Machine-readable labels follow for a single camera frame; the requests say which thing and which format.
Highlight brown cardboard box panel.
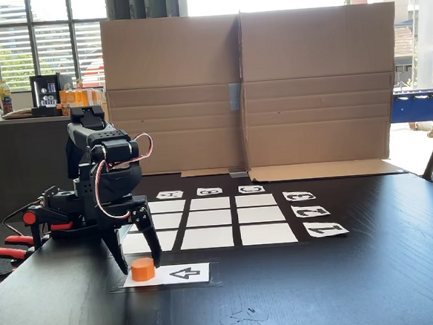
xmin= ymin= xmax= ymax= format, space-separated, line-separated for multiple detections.
xmin=98 ymin=10 xmax=251 ymax=183
xmin=235 ymin=0 xmax=408 ymax=186

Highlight paper sheet number 1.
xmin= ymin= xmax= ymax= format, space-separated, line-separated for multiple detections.
xmin=302 ymin=220 xmax=350 ymax=240

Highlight round orange token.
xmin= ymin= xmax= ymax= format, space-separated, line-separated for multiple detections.
xmin=130 ymin=257 xmax=156 ymax=283

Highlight clear tape scraps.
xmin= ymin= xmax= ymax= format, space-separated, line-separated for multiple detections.
xmin=218 ymin=305 xmax=280 ymax=325

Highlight dark grey counter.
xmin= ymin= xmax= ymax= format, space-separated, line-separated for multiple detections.
xmin=0 ymin=111 xmax=113 ymax=223

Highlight red white servo cable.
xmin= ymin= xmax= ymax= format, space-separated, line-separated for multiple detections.
xmin=90 ymin=132 xmax=159 ymax=222

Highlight black power cable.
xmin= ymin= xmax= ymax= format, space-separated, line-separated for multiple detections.
xmin=0 ymin=198 xmax=46 ymax=237

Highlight brown paper stack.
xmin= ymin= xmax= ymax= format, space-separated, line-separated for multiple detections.
xmin=0 ymin=107 xmax=34 ymax=121

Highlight white arrow paper sheet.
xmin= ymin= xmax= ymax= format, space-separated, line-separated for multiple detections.
xmin=122 ymin=262 xmax=212 ymax=289

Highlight red handled clamp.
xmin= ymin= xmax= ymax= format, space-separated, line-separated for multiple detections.
xmin=0 ymin=233 xmax=38 ymax=280

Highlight paper sheet letter A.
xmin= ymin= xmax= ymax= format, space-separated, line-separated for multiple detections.
xmin=155 ymin=189 xmax=185 ymax=201

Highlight blue foosball table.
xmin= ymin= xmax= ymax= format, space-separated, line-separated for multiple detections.
xmin=388 ymin=86 xmax=433 ymax=142

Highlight orange drink cartons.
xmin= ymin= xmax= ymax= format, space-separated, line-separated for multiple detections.
xmin=59 ymin=86 xmax=108 ymax=116

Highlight white grid with black tape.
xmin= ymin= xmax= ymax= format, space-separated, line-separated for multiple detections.
xmin=118 ymin=189 xmax=311 ymax=257

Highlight paper sheet letter C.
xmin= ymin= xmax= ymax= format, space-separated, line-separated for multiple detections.
xmin=237 ymin=184 xmax=266 ymax=194

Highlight paper sheet number 2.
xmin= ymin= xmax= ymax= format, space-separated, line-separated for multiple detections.
xmin=290 ymin=203 xmax=331 ymax=220

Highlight paper sheet number 3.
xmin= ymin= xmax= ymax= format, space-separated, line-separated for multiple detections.
xmin=282 ymin=189 xmax=317 ymax=203

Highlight yellow bottle blue label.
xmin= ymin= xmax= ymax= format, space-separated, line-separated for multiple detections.
xmin=0 ymin=79 xmax=14 ymax=116

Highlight black clamp with red knob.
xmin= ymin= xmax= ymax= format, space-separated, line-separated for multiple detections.
xmin=21 ymin=202 xmax=77 ymax=252

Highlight window with blinds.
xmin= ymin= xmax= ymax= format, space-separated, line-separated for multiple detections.
xmin=0 ymin=0 xmax=112 ymax=93

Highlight paper sheet letter B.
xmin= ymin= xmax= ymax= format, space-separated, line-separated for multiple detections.
xmin=196 ymin=186 xmax=224 ymax=197

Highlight black mini fridge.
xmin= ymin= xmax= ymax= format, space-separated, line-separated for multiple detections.
xmin=28 ymin=71 xmax=76 ymax=119

